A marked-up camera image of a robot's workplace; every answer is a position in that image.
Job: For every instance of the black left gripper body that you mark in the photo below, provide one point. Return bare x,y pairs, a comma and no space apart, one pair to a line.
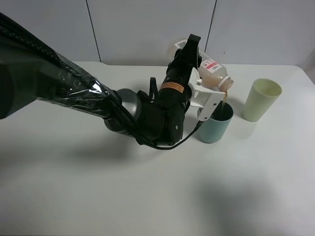
174,90

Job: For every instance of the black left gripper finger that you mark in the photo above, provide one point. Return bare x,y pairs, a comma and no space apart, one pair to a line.
190,52

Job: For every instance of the clear plastic drink bottle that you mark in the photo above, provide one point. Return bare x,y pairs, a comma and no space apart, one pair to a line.
214,75

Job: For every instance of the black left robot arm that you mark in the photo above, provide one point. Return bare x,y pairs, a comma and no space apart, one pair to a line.
30,70

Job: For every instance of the teal plastic cup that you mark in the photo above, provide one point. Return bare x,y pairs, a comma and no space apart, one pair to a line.
213,129

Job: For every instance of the pale green plastic cup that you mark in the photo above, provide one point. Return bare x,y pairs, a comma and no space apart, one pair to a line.
263,93

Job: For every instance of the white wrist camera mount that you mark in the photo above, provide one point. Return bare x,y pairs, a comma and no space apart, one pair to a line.
205,99

